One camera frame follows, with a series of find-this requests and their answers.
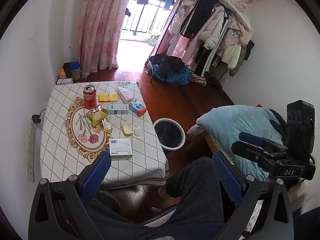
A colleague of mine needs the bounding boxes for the yellow snack packet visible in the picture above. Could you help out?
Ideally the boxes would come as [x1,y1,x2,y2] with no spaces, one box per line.
[86,106,108,127]

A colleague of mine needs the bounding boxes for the red drink can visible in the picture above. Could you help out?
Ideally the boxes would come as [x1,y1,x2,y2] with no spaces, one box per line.
[83,85,97,110]

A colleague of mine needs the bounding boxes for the white blue medicine box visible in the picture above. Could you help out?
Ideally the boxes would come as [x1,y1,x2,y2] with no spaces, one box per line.
[108,104,129,115]

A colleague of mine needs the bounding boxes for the white pink tissue pack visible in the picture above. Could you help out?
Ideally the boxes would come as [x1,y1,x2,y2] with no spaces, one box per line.
[115,85,135,104]

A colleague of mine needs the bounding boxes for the person's right forearm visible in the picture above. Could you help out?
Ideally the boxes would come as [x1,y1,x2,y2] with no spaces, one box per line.
[285,180,310,210]

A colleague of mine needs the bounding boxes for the white rimmed black bin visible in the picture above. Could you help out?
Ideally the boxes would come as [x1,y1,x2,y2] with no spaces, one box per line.
[153,118,186,151]

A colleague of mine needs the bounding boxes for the blue lidded jar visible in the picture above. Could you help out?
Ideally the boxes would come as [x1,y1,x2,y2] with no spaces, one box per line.
[69,63,81,80]

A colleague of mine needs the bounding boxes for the white patterned tablecloth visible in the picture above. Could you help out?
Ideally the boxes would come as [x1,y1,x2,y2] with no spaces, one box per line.
[40,81,168,189]

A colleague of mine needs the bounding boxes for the blue red small carton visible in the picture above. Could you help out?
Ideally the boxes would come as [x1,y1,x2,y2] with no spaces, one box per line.
[128,99,147,117]

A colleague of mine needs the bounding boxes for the blue garment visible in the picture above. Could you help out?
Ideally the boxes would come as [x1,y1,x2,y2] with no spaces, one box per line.
[154,65,192,85]

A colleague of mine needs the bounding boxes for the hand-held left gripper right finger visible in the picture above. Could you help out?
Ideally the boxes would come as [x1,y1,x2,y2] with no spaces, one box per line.
[212,151,294,240]

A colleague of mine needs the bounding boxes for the yellow box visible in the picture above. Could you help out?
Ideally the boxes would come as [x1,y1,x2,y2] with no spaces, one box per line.
[99,93,118,103]

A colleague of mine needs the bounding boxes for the person's left leg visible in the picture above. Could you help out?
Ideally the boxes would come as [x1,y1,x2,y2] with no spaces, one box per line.
[75,190,150,240]

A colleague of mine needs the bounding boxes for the white green box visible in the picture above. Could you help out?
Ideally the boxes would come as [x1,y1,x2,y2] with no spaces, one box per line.
[109,139,133,160]

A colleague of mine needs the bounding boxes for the pale yellow fruit peel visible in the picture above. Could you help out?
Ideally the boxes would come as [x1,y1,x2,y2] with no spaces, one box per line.
[121,122,133,135]

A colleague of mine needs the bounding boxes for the black garment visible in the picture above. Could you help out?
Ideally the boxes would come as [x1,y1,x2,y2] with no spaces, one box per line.
[148,53,190,77]

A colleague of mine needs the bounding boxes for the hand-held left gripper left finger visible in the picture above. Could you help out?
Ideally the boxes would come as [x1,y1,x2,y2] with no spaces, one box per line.
[29,151,112,240]

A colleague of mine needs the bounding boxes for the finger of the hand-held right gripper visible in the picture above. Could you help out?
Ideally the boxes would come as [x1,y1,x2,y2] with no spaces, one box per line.
[238,132,284,153]
[231,141,288,172]

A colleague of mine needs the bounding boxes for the black clothes rack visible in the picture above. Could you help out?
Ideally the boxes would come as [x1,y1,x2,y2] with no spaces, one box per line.
[149,0,253,85]

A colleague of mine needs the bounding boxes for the pink slipper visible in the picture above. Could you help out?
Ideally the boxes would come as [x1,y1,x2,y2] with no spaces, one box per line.
[158,185,173,200]

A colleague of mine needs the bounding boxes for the person's right leg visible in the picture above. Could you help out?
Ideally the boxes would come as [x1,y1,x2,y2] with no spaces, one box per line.
[142,156,225,240]

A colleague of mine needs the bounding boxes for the checkered cloth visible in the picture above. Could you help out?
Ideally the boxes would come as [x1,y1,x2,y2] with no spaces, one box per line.
[246,200,263,232]

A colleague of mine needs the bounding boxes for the person's leg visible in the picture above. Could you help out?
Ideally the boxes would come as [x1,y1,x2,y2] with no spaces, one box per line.
[142,156,225,240]
[75,190,150,240]

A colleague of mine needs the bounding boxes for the potted plant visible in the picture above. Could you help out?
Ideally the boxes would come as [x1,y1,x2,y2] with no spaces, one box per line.
[145,33,160,45]

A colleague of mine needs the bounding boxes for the torn white yellow wrapper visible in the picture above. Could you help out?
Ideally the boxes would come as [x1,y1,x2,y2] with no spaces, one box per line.
[94,119,113,133]

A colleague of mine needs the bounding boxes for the row of hanging jackets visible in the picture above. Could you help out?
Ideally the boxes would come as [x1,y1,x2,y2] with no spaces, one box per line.
[166,0,255,78]

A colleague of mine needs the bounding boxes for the balcony railing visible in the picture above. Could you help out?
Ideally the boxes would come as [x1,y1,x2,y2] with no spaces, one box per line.
[122,2,170,34]

